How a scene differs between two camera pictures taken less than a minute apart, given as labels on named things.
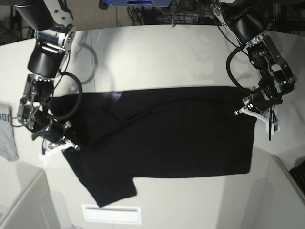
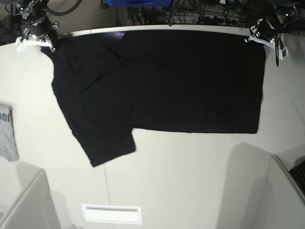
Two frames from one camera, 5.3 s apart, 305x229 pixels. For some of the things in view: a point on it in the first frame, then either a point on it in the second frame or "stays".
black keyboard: [298, 173] stays
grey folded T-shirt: [8, 150] stays
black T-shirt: [118, 136] to [108, 84]
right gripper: [277, 79] to [269, 27]
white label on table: [113, 213] stays
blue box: [139, 3] stays
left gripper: [32, 111] to [38, 25]
